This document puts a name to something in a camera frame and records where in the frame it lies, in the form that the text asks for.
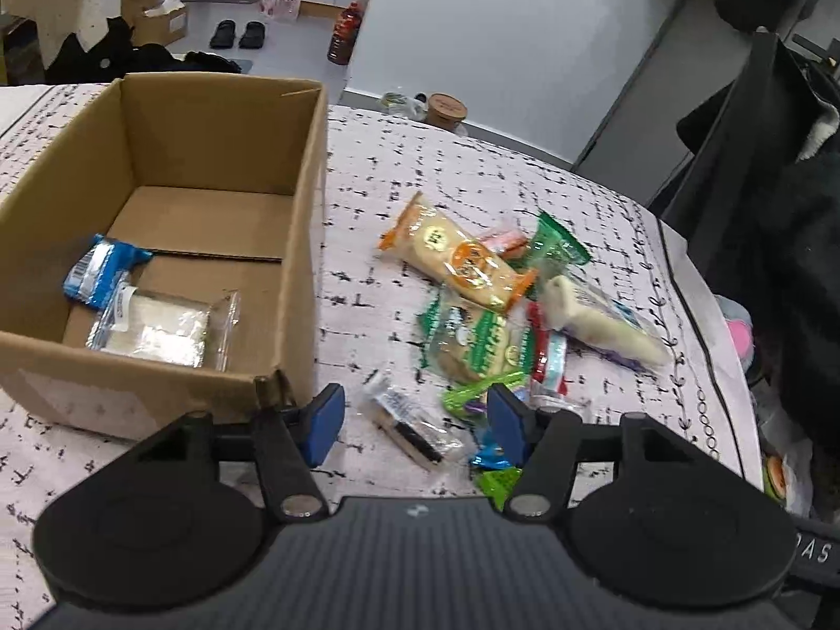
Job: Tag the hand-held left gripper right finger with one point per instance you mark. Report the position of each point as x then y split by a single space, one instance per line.
506 421

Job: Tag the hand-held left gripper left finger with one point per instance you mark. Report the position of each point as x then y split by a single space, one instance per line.
324 424

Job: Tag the blue foil candy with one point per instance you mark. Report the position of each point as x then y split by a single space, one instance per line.
489 456

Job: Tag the bright green wrapper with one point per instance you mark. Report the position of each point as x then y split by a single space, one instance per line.
464 398

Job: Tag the small green candy packet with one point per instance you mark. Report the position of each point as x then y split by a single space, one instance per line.
497 482

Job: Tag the red packet with blue stripe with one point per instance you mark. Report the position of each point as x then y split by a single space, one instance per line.
548 362

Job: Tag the clear black white packet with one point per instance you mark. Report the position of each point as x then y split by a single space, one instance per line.
407 421

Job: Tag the green white cookie packet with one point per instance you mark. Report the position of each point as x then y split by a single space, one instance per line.
479 341

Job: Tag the long white bread packet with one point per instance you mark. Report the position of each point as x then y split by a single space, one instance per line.
604 329

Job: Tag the orange bread packet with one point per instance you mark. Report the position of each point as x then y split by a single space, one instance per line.
453 256

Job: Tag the small orange pink packet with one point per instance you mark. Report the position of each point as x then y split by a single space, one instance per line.
506 241

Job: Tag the dark green snack packet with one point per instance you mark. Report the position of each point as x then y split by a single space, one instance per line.
552 246

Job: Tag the clear white cake packet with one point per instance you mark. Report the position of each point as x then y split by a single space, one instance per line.
157 331

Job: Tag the printed white blanket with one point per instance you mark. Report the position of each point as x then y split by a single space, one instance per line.
380 197

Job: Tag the pink soft item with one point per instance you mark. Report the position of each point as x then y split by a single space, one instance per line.
740 335

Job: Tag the blue snack packet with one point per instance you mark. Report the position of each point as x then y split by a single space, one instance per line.
98 272

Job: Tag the clear packet with orange print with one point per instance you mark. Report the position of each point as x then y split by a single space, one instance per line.
787 482

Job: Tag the brown jar with lid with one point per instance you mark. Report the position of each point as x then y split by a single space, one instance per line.
446 115

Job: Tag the grey floor mat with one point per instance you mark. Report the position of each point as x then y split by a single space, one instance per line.
239 64

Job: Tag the red drink bottle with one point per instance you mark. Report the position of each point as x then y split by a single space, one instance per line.
344 36

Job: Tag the black slipper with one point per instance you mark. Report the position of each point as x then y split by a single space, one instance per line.
223 34
252 35

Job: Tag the black bags pile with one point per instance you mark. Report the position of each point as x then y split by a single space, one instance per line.
131 59

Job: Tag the pink plastic bag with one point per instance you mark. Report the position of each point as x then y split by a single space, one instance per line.
277 1

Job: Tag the small brown cardboard box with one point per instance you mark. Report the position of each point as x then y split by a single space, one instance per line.
161 25

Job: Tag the table with beige cloth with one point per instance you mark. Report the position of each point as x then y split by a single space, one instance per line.
62 0

